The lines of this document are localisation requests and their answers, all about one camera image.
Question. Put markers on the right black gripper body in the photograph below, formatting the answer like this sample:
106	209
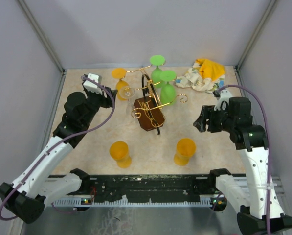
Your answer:
218	120

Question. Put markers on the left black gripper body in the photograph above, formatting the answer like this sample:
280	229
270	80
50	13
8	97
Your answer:
95	101

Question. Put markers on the orange wine glass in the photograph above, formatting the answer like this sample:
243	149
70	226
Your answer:
119	74
119	151
184	151

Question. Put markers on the clear wine glass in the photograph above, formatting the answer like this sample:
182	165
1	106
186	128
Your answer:
128	94

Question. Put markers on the gold wire wine glass rack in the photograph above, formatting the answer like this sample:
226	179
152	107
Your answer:
148	109

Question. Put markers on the green wine glass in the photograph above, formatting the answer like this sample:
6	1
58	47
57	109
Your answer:
157	60
168	92

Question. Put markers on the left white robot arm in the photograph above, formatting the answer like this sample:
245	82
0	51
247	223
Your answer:
28	195

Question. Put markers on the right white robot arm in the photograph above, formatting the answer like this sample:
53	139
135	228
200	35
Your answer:
258	212

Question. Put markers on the crumpled floral yellow cloth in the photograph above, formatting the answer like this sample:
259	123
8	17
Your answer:
204	76

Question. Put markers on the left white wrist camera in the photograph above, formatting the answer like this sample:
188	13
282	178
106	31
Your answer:
90	82

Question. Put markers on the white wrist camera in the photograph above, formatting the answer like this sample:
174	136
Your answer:
90	82
222	98

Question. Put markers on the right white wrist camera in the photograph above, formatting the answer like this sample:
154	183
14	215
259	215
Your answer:
222	98

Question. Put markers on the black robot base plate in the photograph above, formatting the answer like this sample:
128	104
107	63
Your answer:
160	188

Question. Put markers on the white slotted cable duct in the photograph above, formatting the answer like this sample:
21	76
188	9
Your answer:
82	202

